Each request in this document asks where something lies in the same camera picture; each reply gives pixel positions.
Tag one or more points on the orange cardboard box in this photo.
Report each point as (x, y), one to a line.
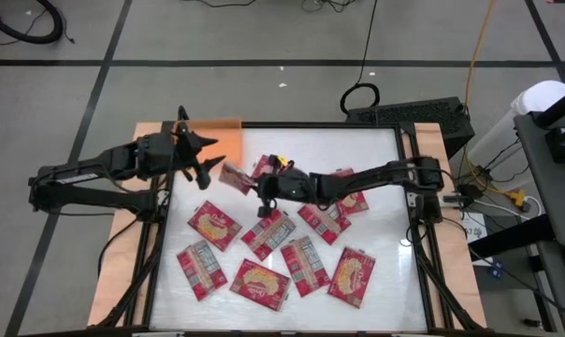
(228, 140)

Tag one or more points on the white plastic bin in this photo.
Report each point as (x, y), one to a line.
(540, 98)

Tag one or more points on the red Orville popcorn bag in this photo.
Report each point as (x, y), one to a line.
(201, 270)
(355, 203)
(324, 224)
(306, 266)
(214, 225)
(260, 284)
(263, 167)
(236, 178)
(352, 277)
(268, 235)

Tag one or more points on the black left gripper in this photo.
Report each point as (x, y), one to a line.
(163, 154)

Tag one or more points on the small black floor object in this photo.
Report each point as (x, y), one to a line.
(531, 322)

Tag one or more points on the black perforated computer case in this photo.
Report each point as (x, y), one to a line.
(404, 114)

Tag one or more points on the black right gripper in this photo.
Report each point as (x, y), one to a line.
(287, 187)

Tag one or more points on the white power strip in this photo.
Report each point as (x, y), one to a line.
(451, 199)

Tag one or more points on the black power adapter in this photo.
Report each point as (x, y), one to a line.
(469, 191)

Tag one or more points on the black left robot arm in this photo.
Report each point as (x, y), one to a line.
(100, 199)

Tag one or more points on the light wooden base board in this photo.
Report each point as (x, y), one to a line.
(119, 262)

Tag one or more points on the white paper sheet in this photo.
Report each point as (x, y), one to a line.
(474, 231)

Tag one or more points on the black aluminium table frame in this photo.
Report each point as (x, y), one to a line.
(310, 125)

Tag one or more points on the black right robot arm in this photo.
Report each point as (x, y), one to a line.
(366, 180)

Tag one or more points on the dark grey side table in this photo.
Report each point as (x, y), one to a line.
(558, 206)

